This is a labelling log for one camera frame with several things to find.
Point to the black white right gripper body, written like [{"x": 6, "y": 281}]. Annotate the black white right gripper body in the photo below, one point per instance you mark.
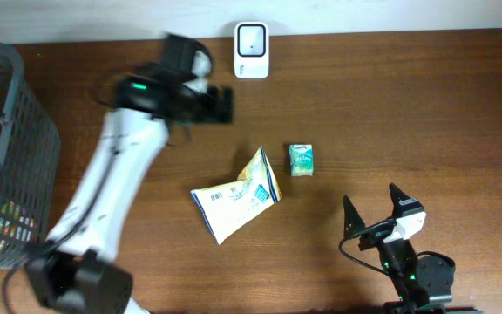
[{"x": 375, "y": 238}]

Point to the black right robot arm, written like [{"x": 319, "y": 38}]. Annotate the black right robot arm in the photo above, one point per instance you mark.
[{"x": 422, "y": 280}]

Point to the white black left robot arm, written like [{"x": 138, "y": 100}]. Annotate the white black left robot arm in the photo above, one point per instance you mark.
[{"x": 74, "y": 269}]

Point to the colourful items inside basket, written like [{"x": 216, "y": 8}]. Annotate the colourful items inside basket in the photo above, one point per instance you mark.
[{"x": 15, "y": 224}]

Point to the small green tissue pack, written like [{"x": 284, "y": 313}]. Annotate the small green tissue pack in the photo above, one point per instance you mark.
[{"x": 301, "y": 160}]

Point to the yellow white snack bag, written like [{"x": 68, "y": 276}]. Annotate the yellow white snack bag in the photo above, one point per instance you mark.
[{"x": 227, "y": 207}]

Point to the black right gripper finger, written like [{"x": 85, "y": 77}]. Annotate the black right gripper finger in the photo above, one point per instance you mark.
[
  {"x": 353, "y": 223},
  {"x": 402, "y": 203}
]

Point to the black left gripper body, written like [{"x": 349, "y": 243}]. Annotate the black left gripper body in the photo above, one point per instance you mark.
[{"x": 202, "y": 103}]

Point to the dark grey plastic basket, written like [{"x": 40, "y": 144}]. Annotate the dark grey plastic basket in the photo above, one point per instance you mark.
[{"x": 29, "y": 151}]

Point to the white barcode scanner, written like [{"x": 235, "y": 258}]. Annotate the white barcode scanner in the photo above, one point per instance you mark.
[{"x": 251, "y": 50}]

